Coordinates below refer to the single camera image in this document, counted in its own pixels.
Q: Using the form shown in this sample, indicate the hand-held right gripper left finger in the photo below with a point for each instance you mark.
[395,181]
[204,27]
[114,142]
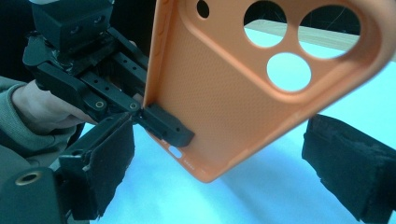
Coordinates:
[102,165]

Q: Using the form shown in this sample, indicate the orange phone case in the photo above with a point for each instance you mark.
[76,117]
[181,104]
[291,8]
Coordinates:
[218,93]

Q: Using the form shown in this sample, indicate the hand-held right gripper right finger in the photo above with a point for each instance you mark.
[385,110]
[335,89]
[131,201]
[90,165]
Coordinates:
[355,168]

